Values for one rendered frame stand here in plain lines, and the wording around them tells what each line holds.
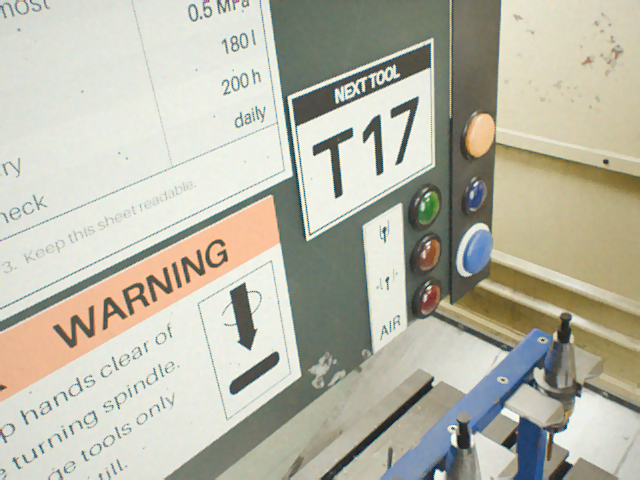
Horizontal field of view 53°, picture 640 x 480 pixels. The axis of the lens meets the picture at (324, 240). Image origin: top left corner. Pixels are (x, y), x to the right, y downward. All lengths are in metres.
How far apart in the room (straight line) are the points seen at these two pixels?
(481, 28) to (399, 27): 0.07
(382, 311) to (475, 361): 1.17
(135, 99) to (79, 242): 0.05
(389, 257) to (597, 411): 1.12
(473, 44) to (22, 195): 0.24
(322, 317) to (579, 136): 0.91
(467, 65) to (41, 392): 0.26
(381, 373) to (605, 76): 0.84
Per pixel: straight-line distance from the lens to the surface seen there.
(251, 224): 0.27
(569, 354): 0.89
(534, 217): 1.31
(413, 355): 1.57
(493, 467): 0.82
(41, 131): 0.22
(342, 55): 0.29
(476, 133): 0.38
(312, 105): 0.28
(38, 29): 0.22
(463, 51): 0.36
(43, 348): 0.25
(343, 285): 0.33
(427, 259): 0.38
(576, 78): 1.17
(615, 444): 1.42
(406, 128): 0.33
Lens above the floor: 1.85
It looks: 31 degrees down
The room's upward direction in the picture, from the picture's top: 7 degrees counter-clockwise
